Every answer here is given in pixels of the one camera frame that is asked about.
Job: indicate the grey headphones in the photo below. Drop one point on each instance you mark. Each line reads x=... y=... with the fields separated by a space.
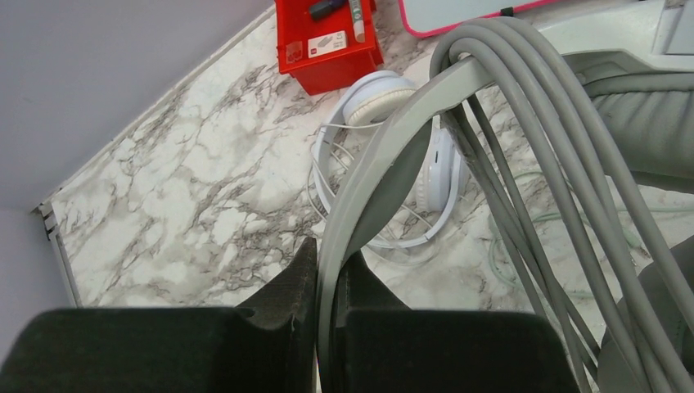
x=605 y=100

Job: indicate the white headphones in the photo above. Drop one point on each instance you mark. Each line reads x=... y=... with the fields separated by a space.
x=365 y=105

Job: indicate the pink framed whiteboard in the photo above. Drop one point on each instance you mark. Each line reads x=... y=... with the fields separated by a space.
x=426 y=18

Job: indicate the red plastic bin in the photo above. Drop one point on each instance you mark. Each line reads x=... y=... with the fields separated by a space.
x=324 y=55

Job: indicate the white green marker in bin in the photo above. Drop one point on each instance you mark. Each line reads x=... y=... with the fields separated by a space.
x=356 y=12

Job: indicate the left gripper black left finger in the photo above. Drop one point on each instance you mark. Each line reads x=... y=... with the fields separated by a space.
x=264 y=344

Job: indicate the dark marker in bin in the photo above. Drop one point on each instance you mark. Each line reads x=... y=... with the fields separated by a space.
x=323 y=8

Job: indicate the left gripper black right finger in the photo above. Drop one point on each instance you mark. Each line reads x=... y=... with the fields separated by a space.
x=381 y=345

